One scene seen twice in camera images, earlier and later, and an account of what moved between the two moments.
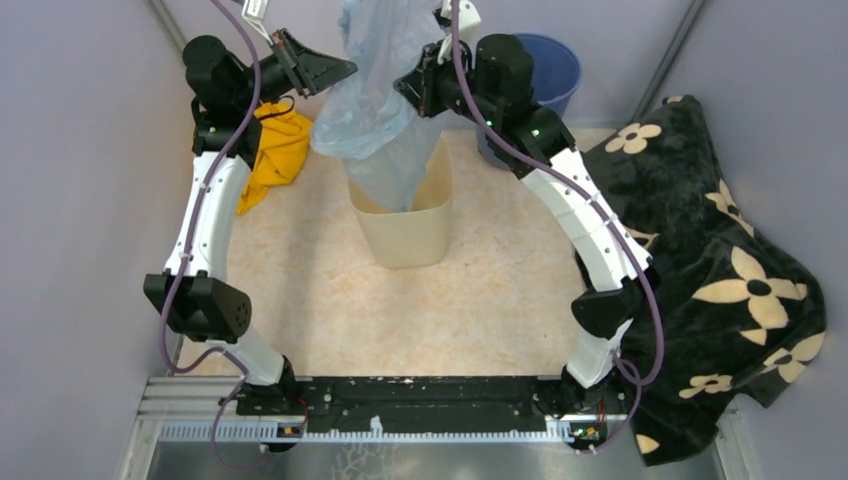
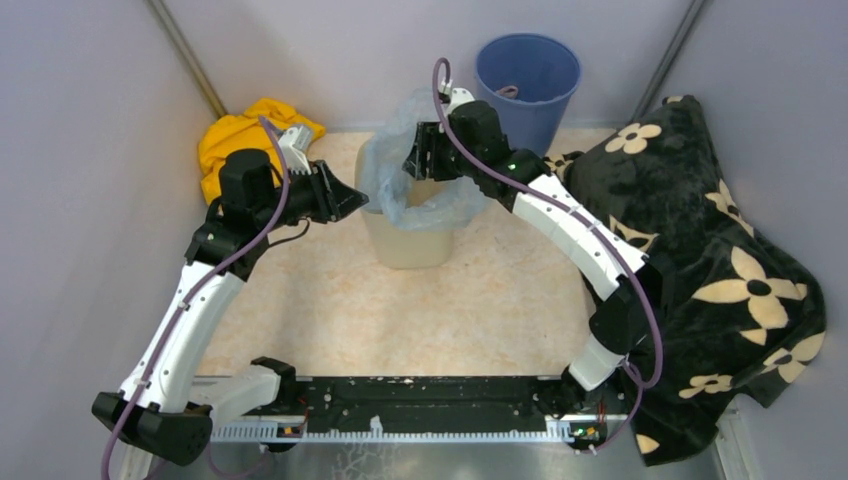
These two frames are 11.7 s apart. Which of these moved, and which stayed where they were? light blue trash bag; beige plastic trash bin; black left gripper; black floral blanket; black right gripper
Moved: black left gripper; light blue trash bag; black right gripper
Stayed: beige plastic trash bin; black floral blanket
